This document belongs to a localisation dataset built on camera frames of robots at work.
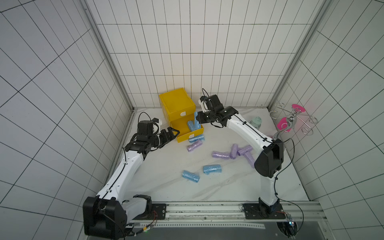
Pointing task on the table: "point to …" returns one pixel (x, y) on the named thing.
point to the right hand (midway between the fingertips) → (199, 113)
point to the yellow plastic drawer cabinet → (180, 109)
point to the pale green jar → (256, 122)
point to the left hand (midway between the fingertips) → (173, 137)
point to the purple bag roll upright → (233, 151)
